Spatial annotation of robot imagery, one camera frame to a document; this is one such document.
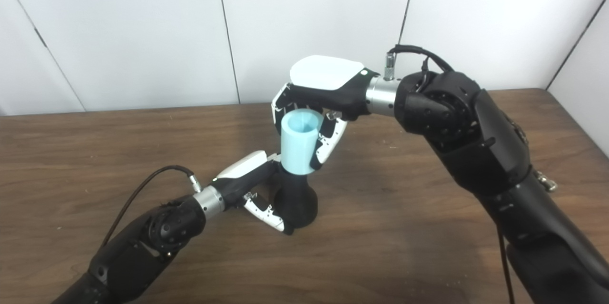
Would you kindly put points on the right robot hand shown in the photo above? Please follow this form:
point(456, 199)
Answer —
point(328, 75)

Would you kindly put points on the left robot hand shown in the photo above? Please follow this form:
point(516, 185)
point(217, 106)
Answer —
point(240, 175)

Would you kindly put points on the black cone nozzle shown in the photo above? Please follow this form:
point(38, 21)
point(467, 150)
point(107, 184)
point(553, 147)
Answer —
point(299, 204)

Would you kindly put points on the metal clip on arm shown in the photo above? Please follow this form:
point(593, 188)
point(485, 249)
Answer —
point(547, 182)

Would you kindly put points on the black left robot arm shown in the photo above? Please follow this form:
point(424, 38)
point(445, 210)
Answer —
point(142, 242)

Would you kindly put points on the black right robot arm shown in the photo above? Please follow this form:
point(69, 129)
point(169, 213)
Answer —
point(485, 152)

